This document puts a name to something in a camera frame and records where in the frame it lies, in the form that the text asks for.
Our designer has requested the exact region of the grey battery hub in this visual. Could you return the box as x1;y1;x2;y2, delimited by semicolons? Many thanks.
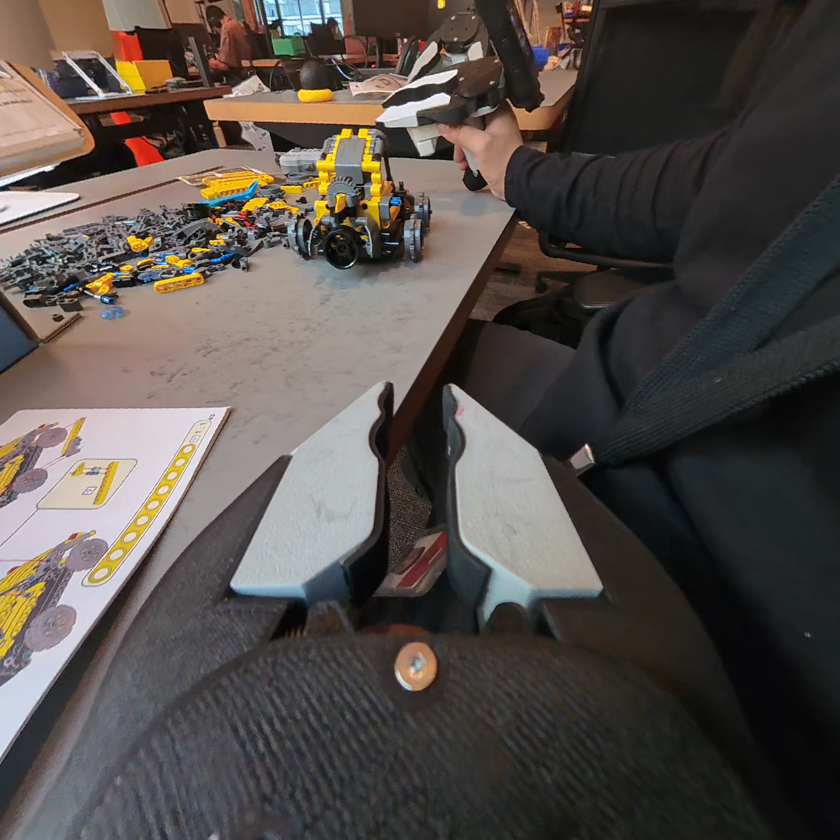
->
279;147;329;177

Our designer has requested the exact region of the wooden side desk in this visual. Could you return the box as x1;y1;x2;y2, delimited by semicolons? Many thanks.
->
203;66;578;158

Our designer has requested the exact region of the clear acrylic stand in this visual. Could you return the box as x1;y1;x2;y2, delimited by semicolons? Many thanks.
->
62;51;132;96

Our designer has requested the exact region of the white paper sheet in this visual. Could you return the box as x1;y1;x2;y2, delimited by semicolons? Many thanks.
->
348;73;409;99

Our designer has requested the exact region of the dark wooden desk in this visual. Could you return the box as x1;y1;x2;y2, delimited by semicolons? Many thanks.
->
66;85;232;155

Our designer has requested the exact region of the instruction booklet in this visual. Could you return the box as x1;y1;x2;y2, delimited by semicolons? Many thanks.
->
0;407;231;762

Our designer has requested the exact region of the yellow toy block vehicle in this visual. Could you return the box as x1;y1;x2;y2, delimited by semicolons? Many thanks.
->
287;128;434;271

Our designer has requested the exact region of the person's right hand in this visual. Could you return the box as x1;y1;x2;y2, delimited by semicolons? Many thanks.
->
436;105;526;201

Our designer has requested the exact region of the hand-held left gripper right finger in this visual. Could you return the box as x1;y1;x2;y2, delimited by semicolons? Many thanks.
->
441;384;605;631

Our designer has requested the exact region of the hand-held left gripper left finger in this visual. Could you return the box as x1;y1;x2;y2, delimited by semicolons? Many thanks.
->
230;382;395;605

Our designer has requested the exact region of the wooden board with instruction sheet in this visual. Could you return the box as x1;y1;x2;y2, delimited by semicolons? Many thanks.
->
0;61;96;179

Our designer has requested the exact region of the black strap with buckle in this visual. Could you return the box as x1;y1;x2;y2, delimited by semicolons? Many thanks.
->
570;180;840;475

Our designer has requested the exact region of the white stand base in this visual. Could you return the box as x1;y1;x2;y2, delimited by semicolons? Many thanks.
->
0;190;81;227

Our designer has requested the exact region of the blue cardboard box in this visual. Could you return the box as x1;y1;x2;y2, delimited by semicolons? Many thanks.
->
0;289;83;374

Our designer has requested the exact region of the black swivel office chair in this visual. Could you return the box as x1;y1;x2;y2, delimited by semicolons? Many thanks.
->
495;0;756;329

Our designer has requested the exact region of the pile of small dark pieces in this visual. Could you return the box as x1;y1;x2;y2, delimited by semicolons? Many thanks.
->
0;200;316;312

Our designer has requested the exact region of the grey desk with wooden edge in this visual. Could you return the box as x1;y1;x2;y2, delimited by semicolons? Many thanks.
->
0;147;519;782

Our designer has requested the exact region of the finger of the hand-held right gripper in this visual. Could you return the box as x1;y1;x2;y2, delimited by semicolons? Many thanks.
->
375;69;462;158
399;41;448;86

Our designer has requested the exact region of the orange fabric item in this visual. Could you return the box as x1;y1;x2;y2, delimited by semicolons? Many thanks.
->
112;112;165;168

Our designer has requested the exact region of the group of yellow beams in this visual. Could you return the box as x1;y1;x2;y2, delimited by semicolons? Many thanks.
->
200;172;277;201

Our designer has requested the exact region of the yellow sticker sheet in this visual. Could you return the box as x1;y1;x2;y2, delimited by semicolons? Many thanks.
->
178;166;263;188

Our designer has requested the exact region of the person's leg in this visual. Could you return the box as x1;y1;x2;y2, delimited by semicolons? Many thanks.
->
453;322;592;447

